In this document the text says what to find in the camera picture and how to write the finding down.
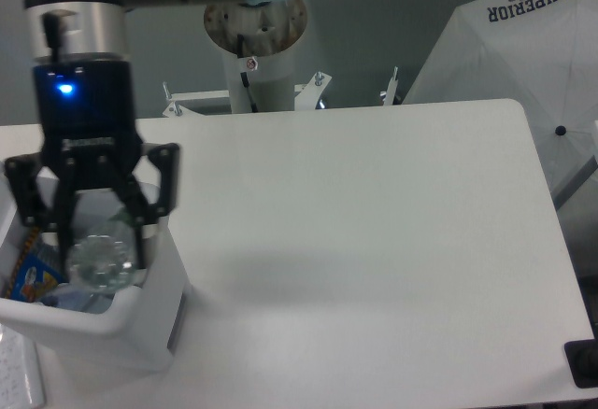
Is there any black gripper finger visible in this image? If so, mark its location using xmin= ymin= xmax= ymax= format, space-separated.
xmin=4 ymin=152 xmax=78 ymax=271
xmin=111 ymin=143 xmax=181 ymax=270

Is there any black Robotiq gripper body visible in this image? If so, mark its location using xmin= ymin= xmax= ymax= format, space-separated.
xmin=33 ymin=60 xmax=142 ymax=190

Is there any clear bottle with green label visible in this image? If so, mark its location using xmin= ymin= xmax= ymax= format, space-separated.
xmin=65 ymin=207 xmax=141 ymax=294

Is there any crushed clear blue bottle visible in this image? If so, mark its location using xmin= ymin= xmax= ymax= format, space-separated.
xmin=37 ymin=286 xmax=114 ymax=315

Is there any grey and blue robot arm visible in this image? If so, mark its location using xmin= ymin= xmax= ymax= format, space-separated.
xmin=5 ymin=0 xmax=281 ymax=292

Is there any white trash can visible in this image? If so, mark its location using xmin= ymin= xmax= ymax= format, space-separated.
xmin=0 ymin=168 xmax=193 ymax=374

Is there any blue snack bag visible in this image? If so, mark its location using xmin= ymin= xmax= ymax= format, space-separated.
xmin=3 ymin=227 xmax=66 ymax=303

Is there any white Superior umbrella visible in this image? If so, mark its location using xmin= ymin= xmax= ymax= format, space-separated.
xmin=405 ymin=0 xmax=597 ymax=192

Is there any black device at table edge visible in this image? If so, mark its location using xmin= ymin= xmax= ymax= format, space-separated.
xmin=564 ymin=339 xmax=597 ymax=388

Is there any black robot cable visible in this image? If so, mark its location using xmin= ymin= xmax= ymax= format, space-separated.
xmin=235 ymin=33 xmax=260 ymax=114

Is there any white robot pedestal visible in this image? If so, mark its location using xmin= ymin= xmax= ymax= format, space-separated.
xmin=163 ymin=0 xmax=332 ymax=118

